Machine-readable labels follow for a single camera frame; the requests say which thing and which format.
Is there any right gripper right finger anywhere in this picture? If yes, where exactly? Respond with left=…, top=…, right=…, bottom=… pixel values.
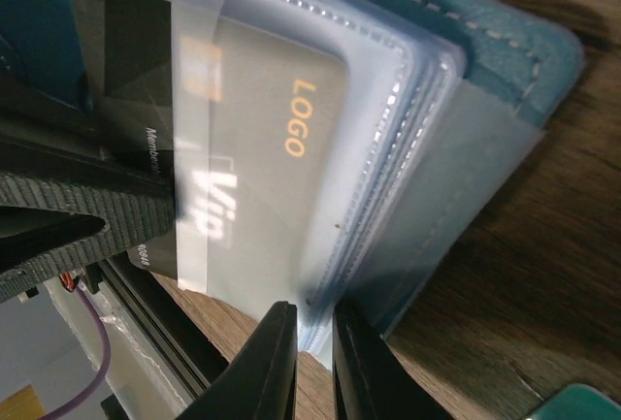
left=332, top=301, right=451, bottom=419

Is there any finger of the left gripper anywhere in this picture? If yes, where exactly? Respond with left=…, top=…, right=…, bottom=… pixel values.
left=1, top=172, right=175, bottom=302

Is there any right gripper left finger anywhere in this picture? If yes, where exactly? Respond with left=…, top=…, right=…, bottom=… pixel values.
left=179, top=302, right=297, bottom=420

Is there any black VIP card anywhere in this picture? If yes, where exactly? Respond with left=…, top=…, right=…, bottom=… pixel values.
left=72, top=0, right=348, bottom=291

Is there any blue leather card holder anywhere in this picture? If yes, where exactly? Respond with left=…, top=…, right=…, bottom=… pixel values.
left=1, top=0, right=582, bottom=367

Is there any teal VIP card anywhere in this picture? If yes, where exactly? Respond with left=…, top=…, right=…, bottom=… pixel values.
left=525, top=383, right=621, bottom=420

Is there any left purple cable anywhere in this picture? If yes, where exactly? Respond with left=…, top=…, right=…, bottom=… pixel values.
left=43, top=288, right=114, bottom=420

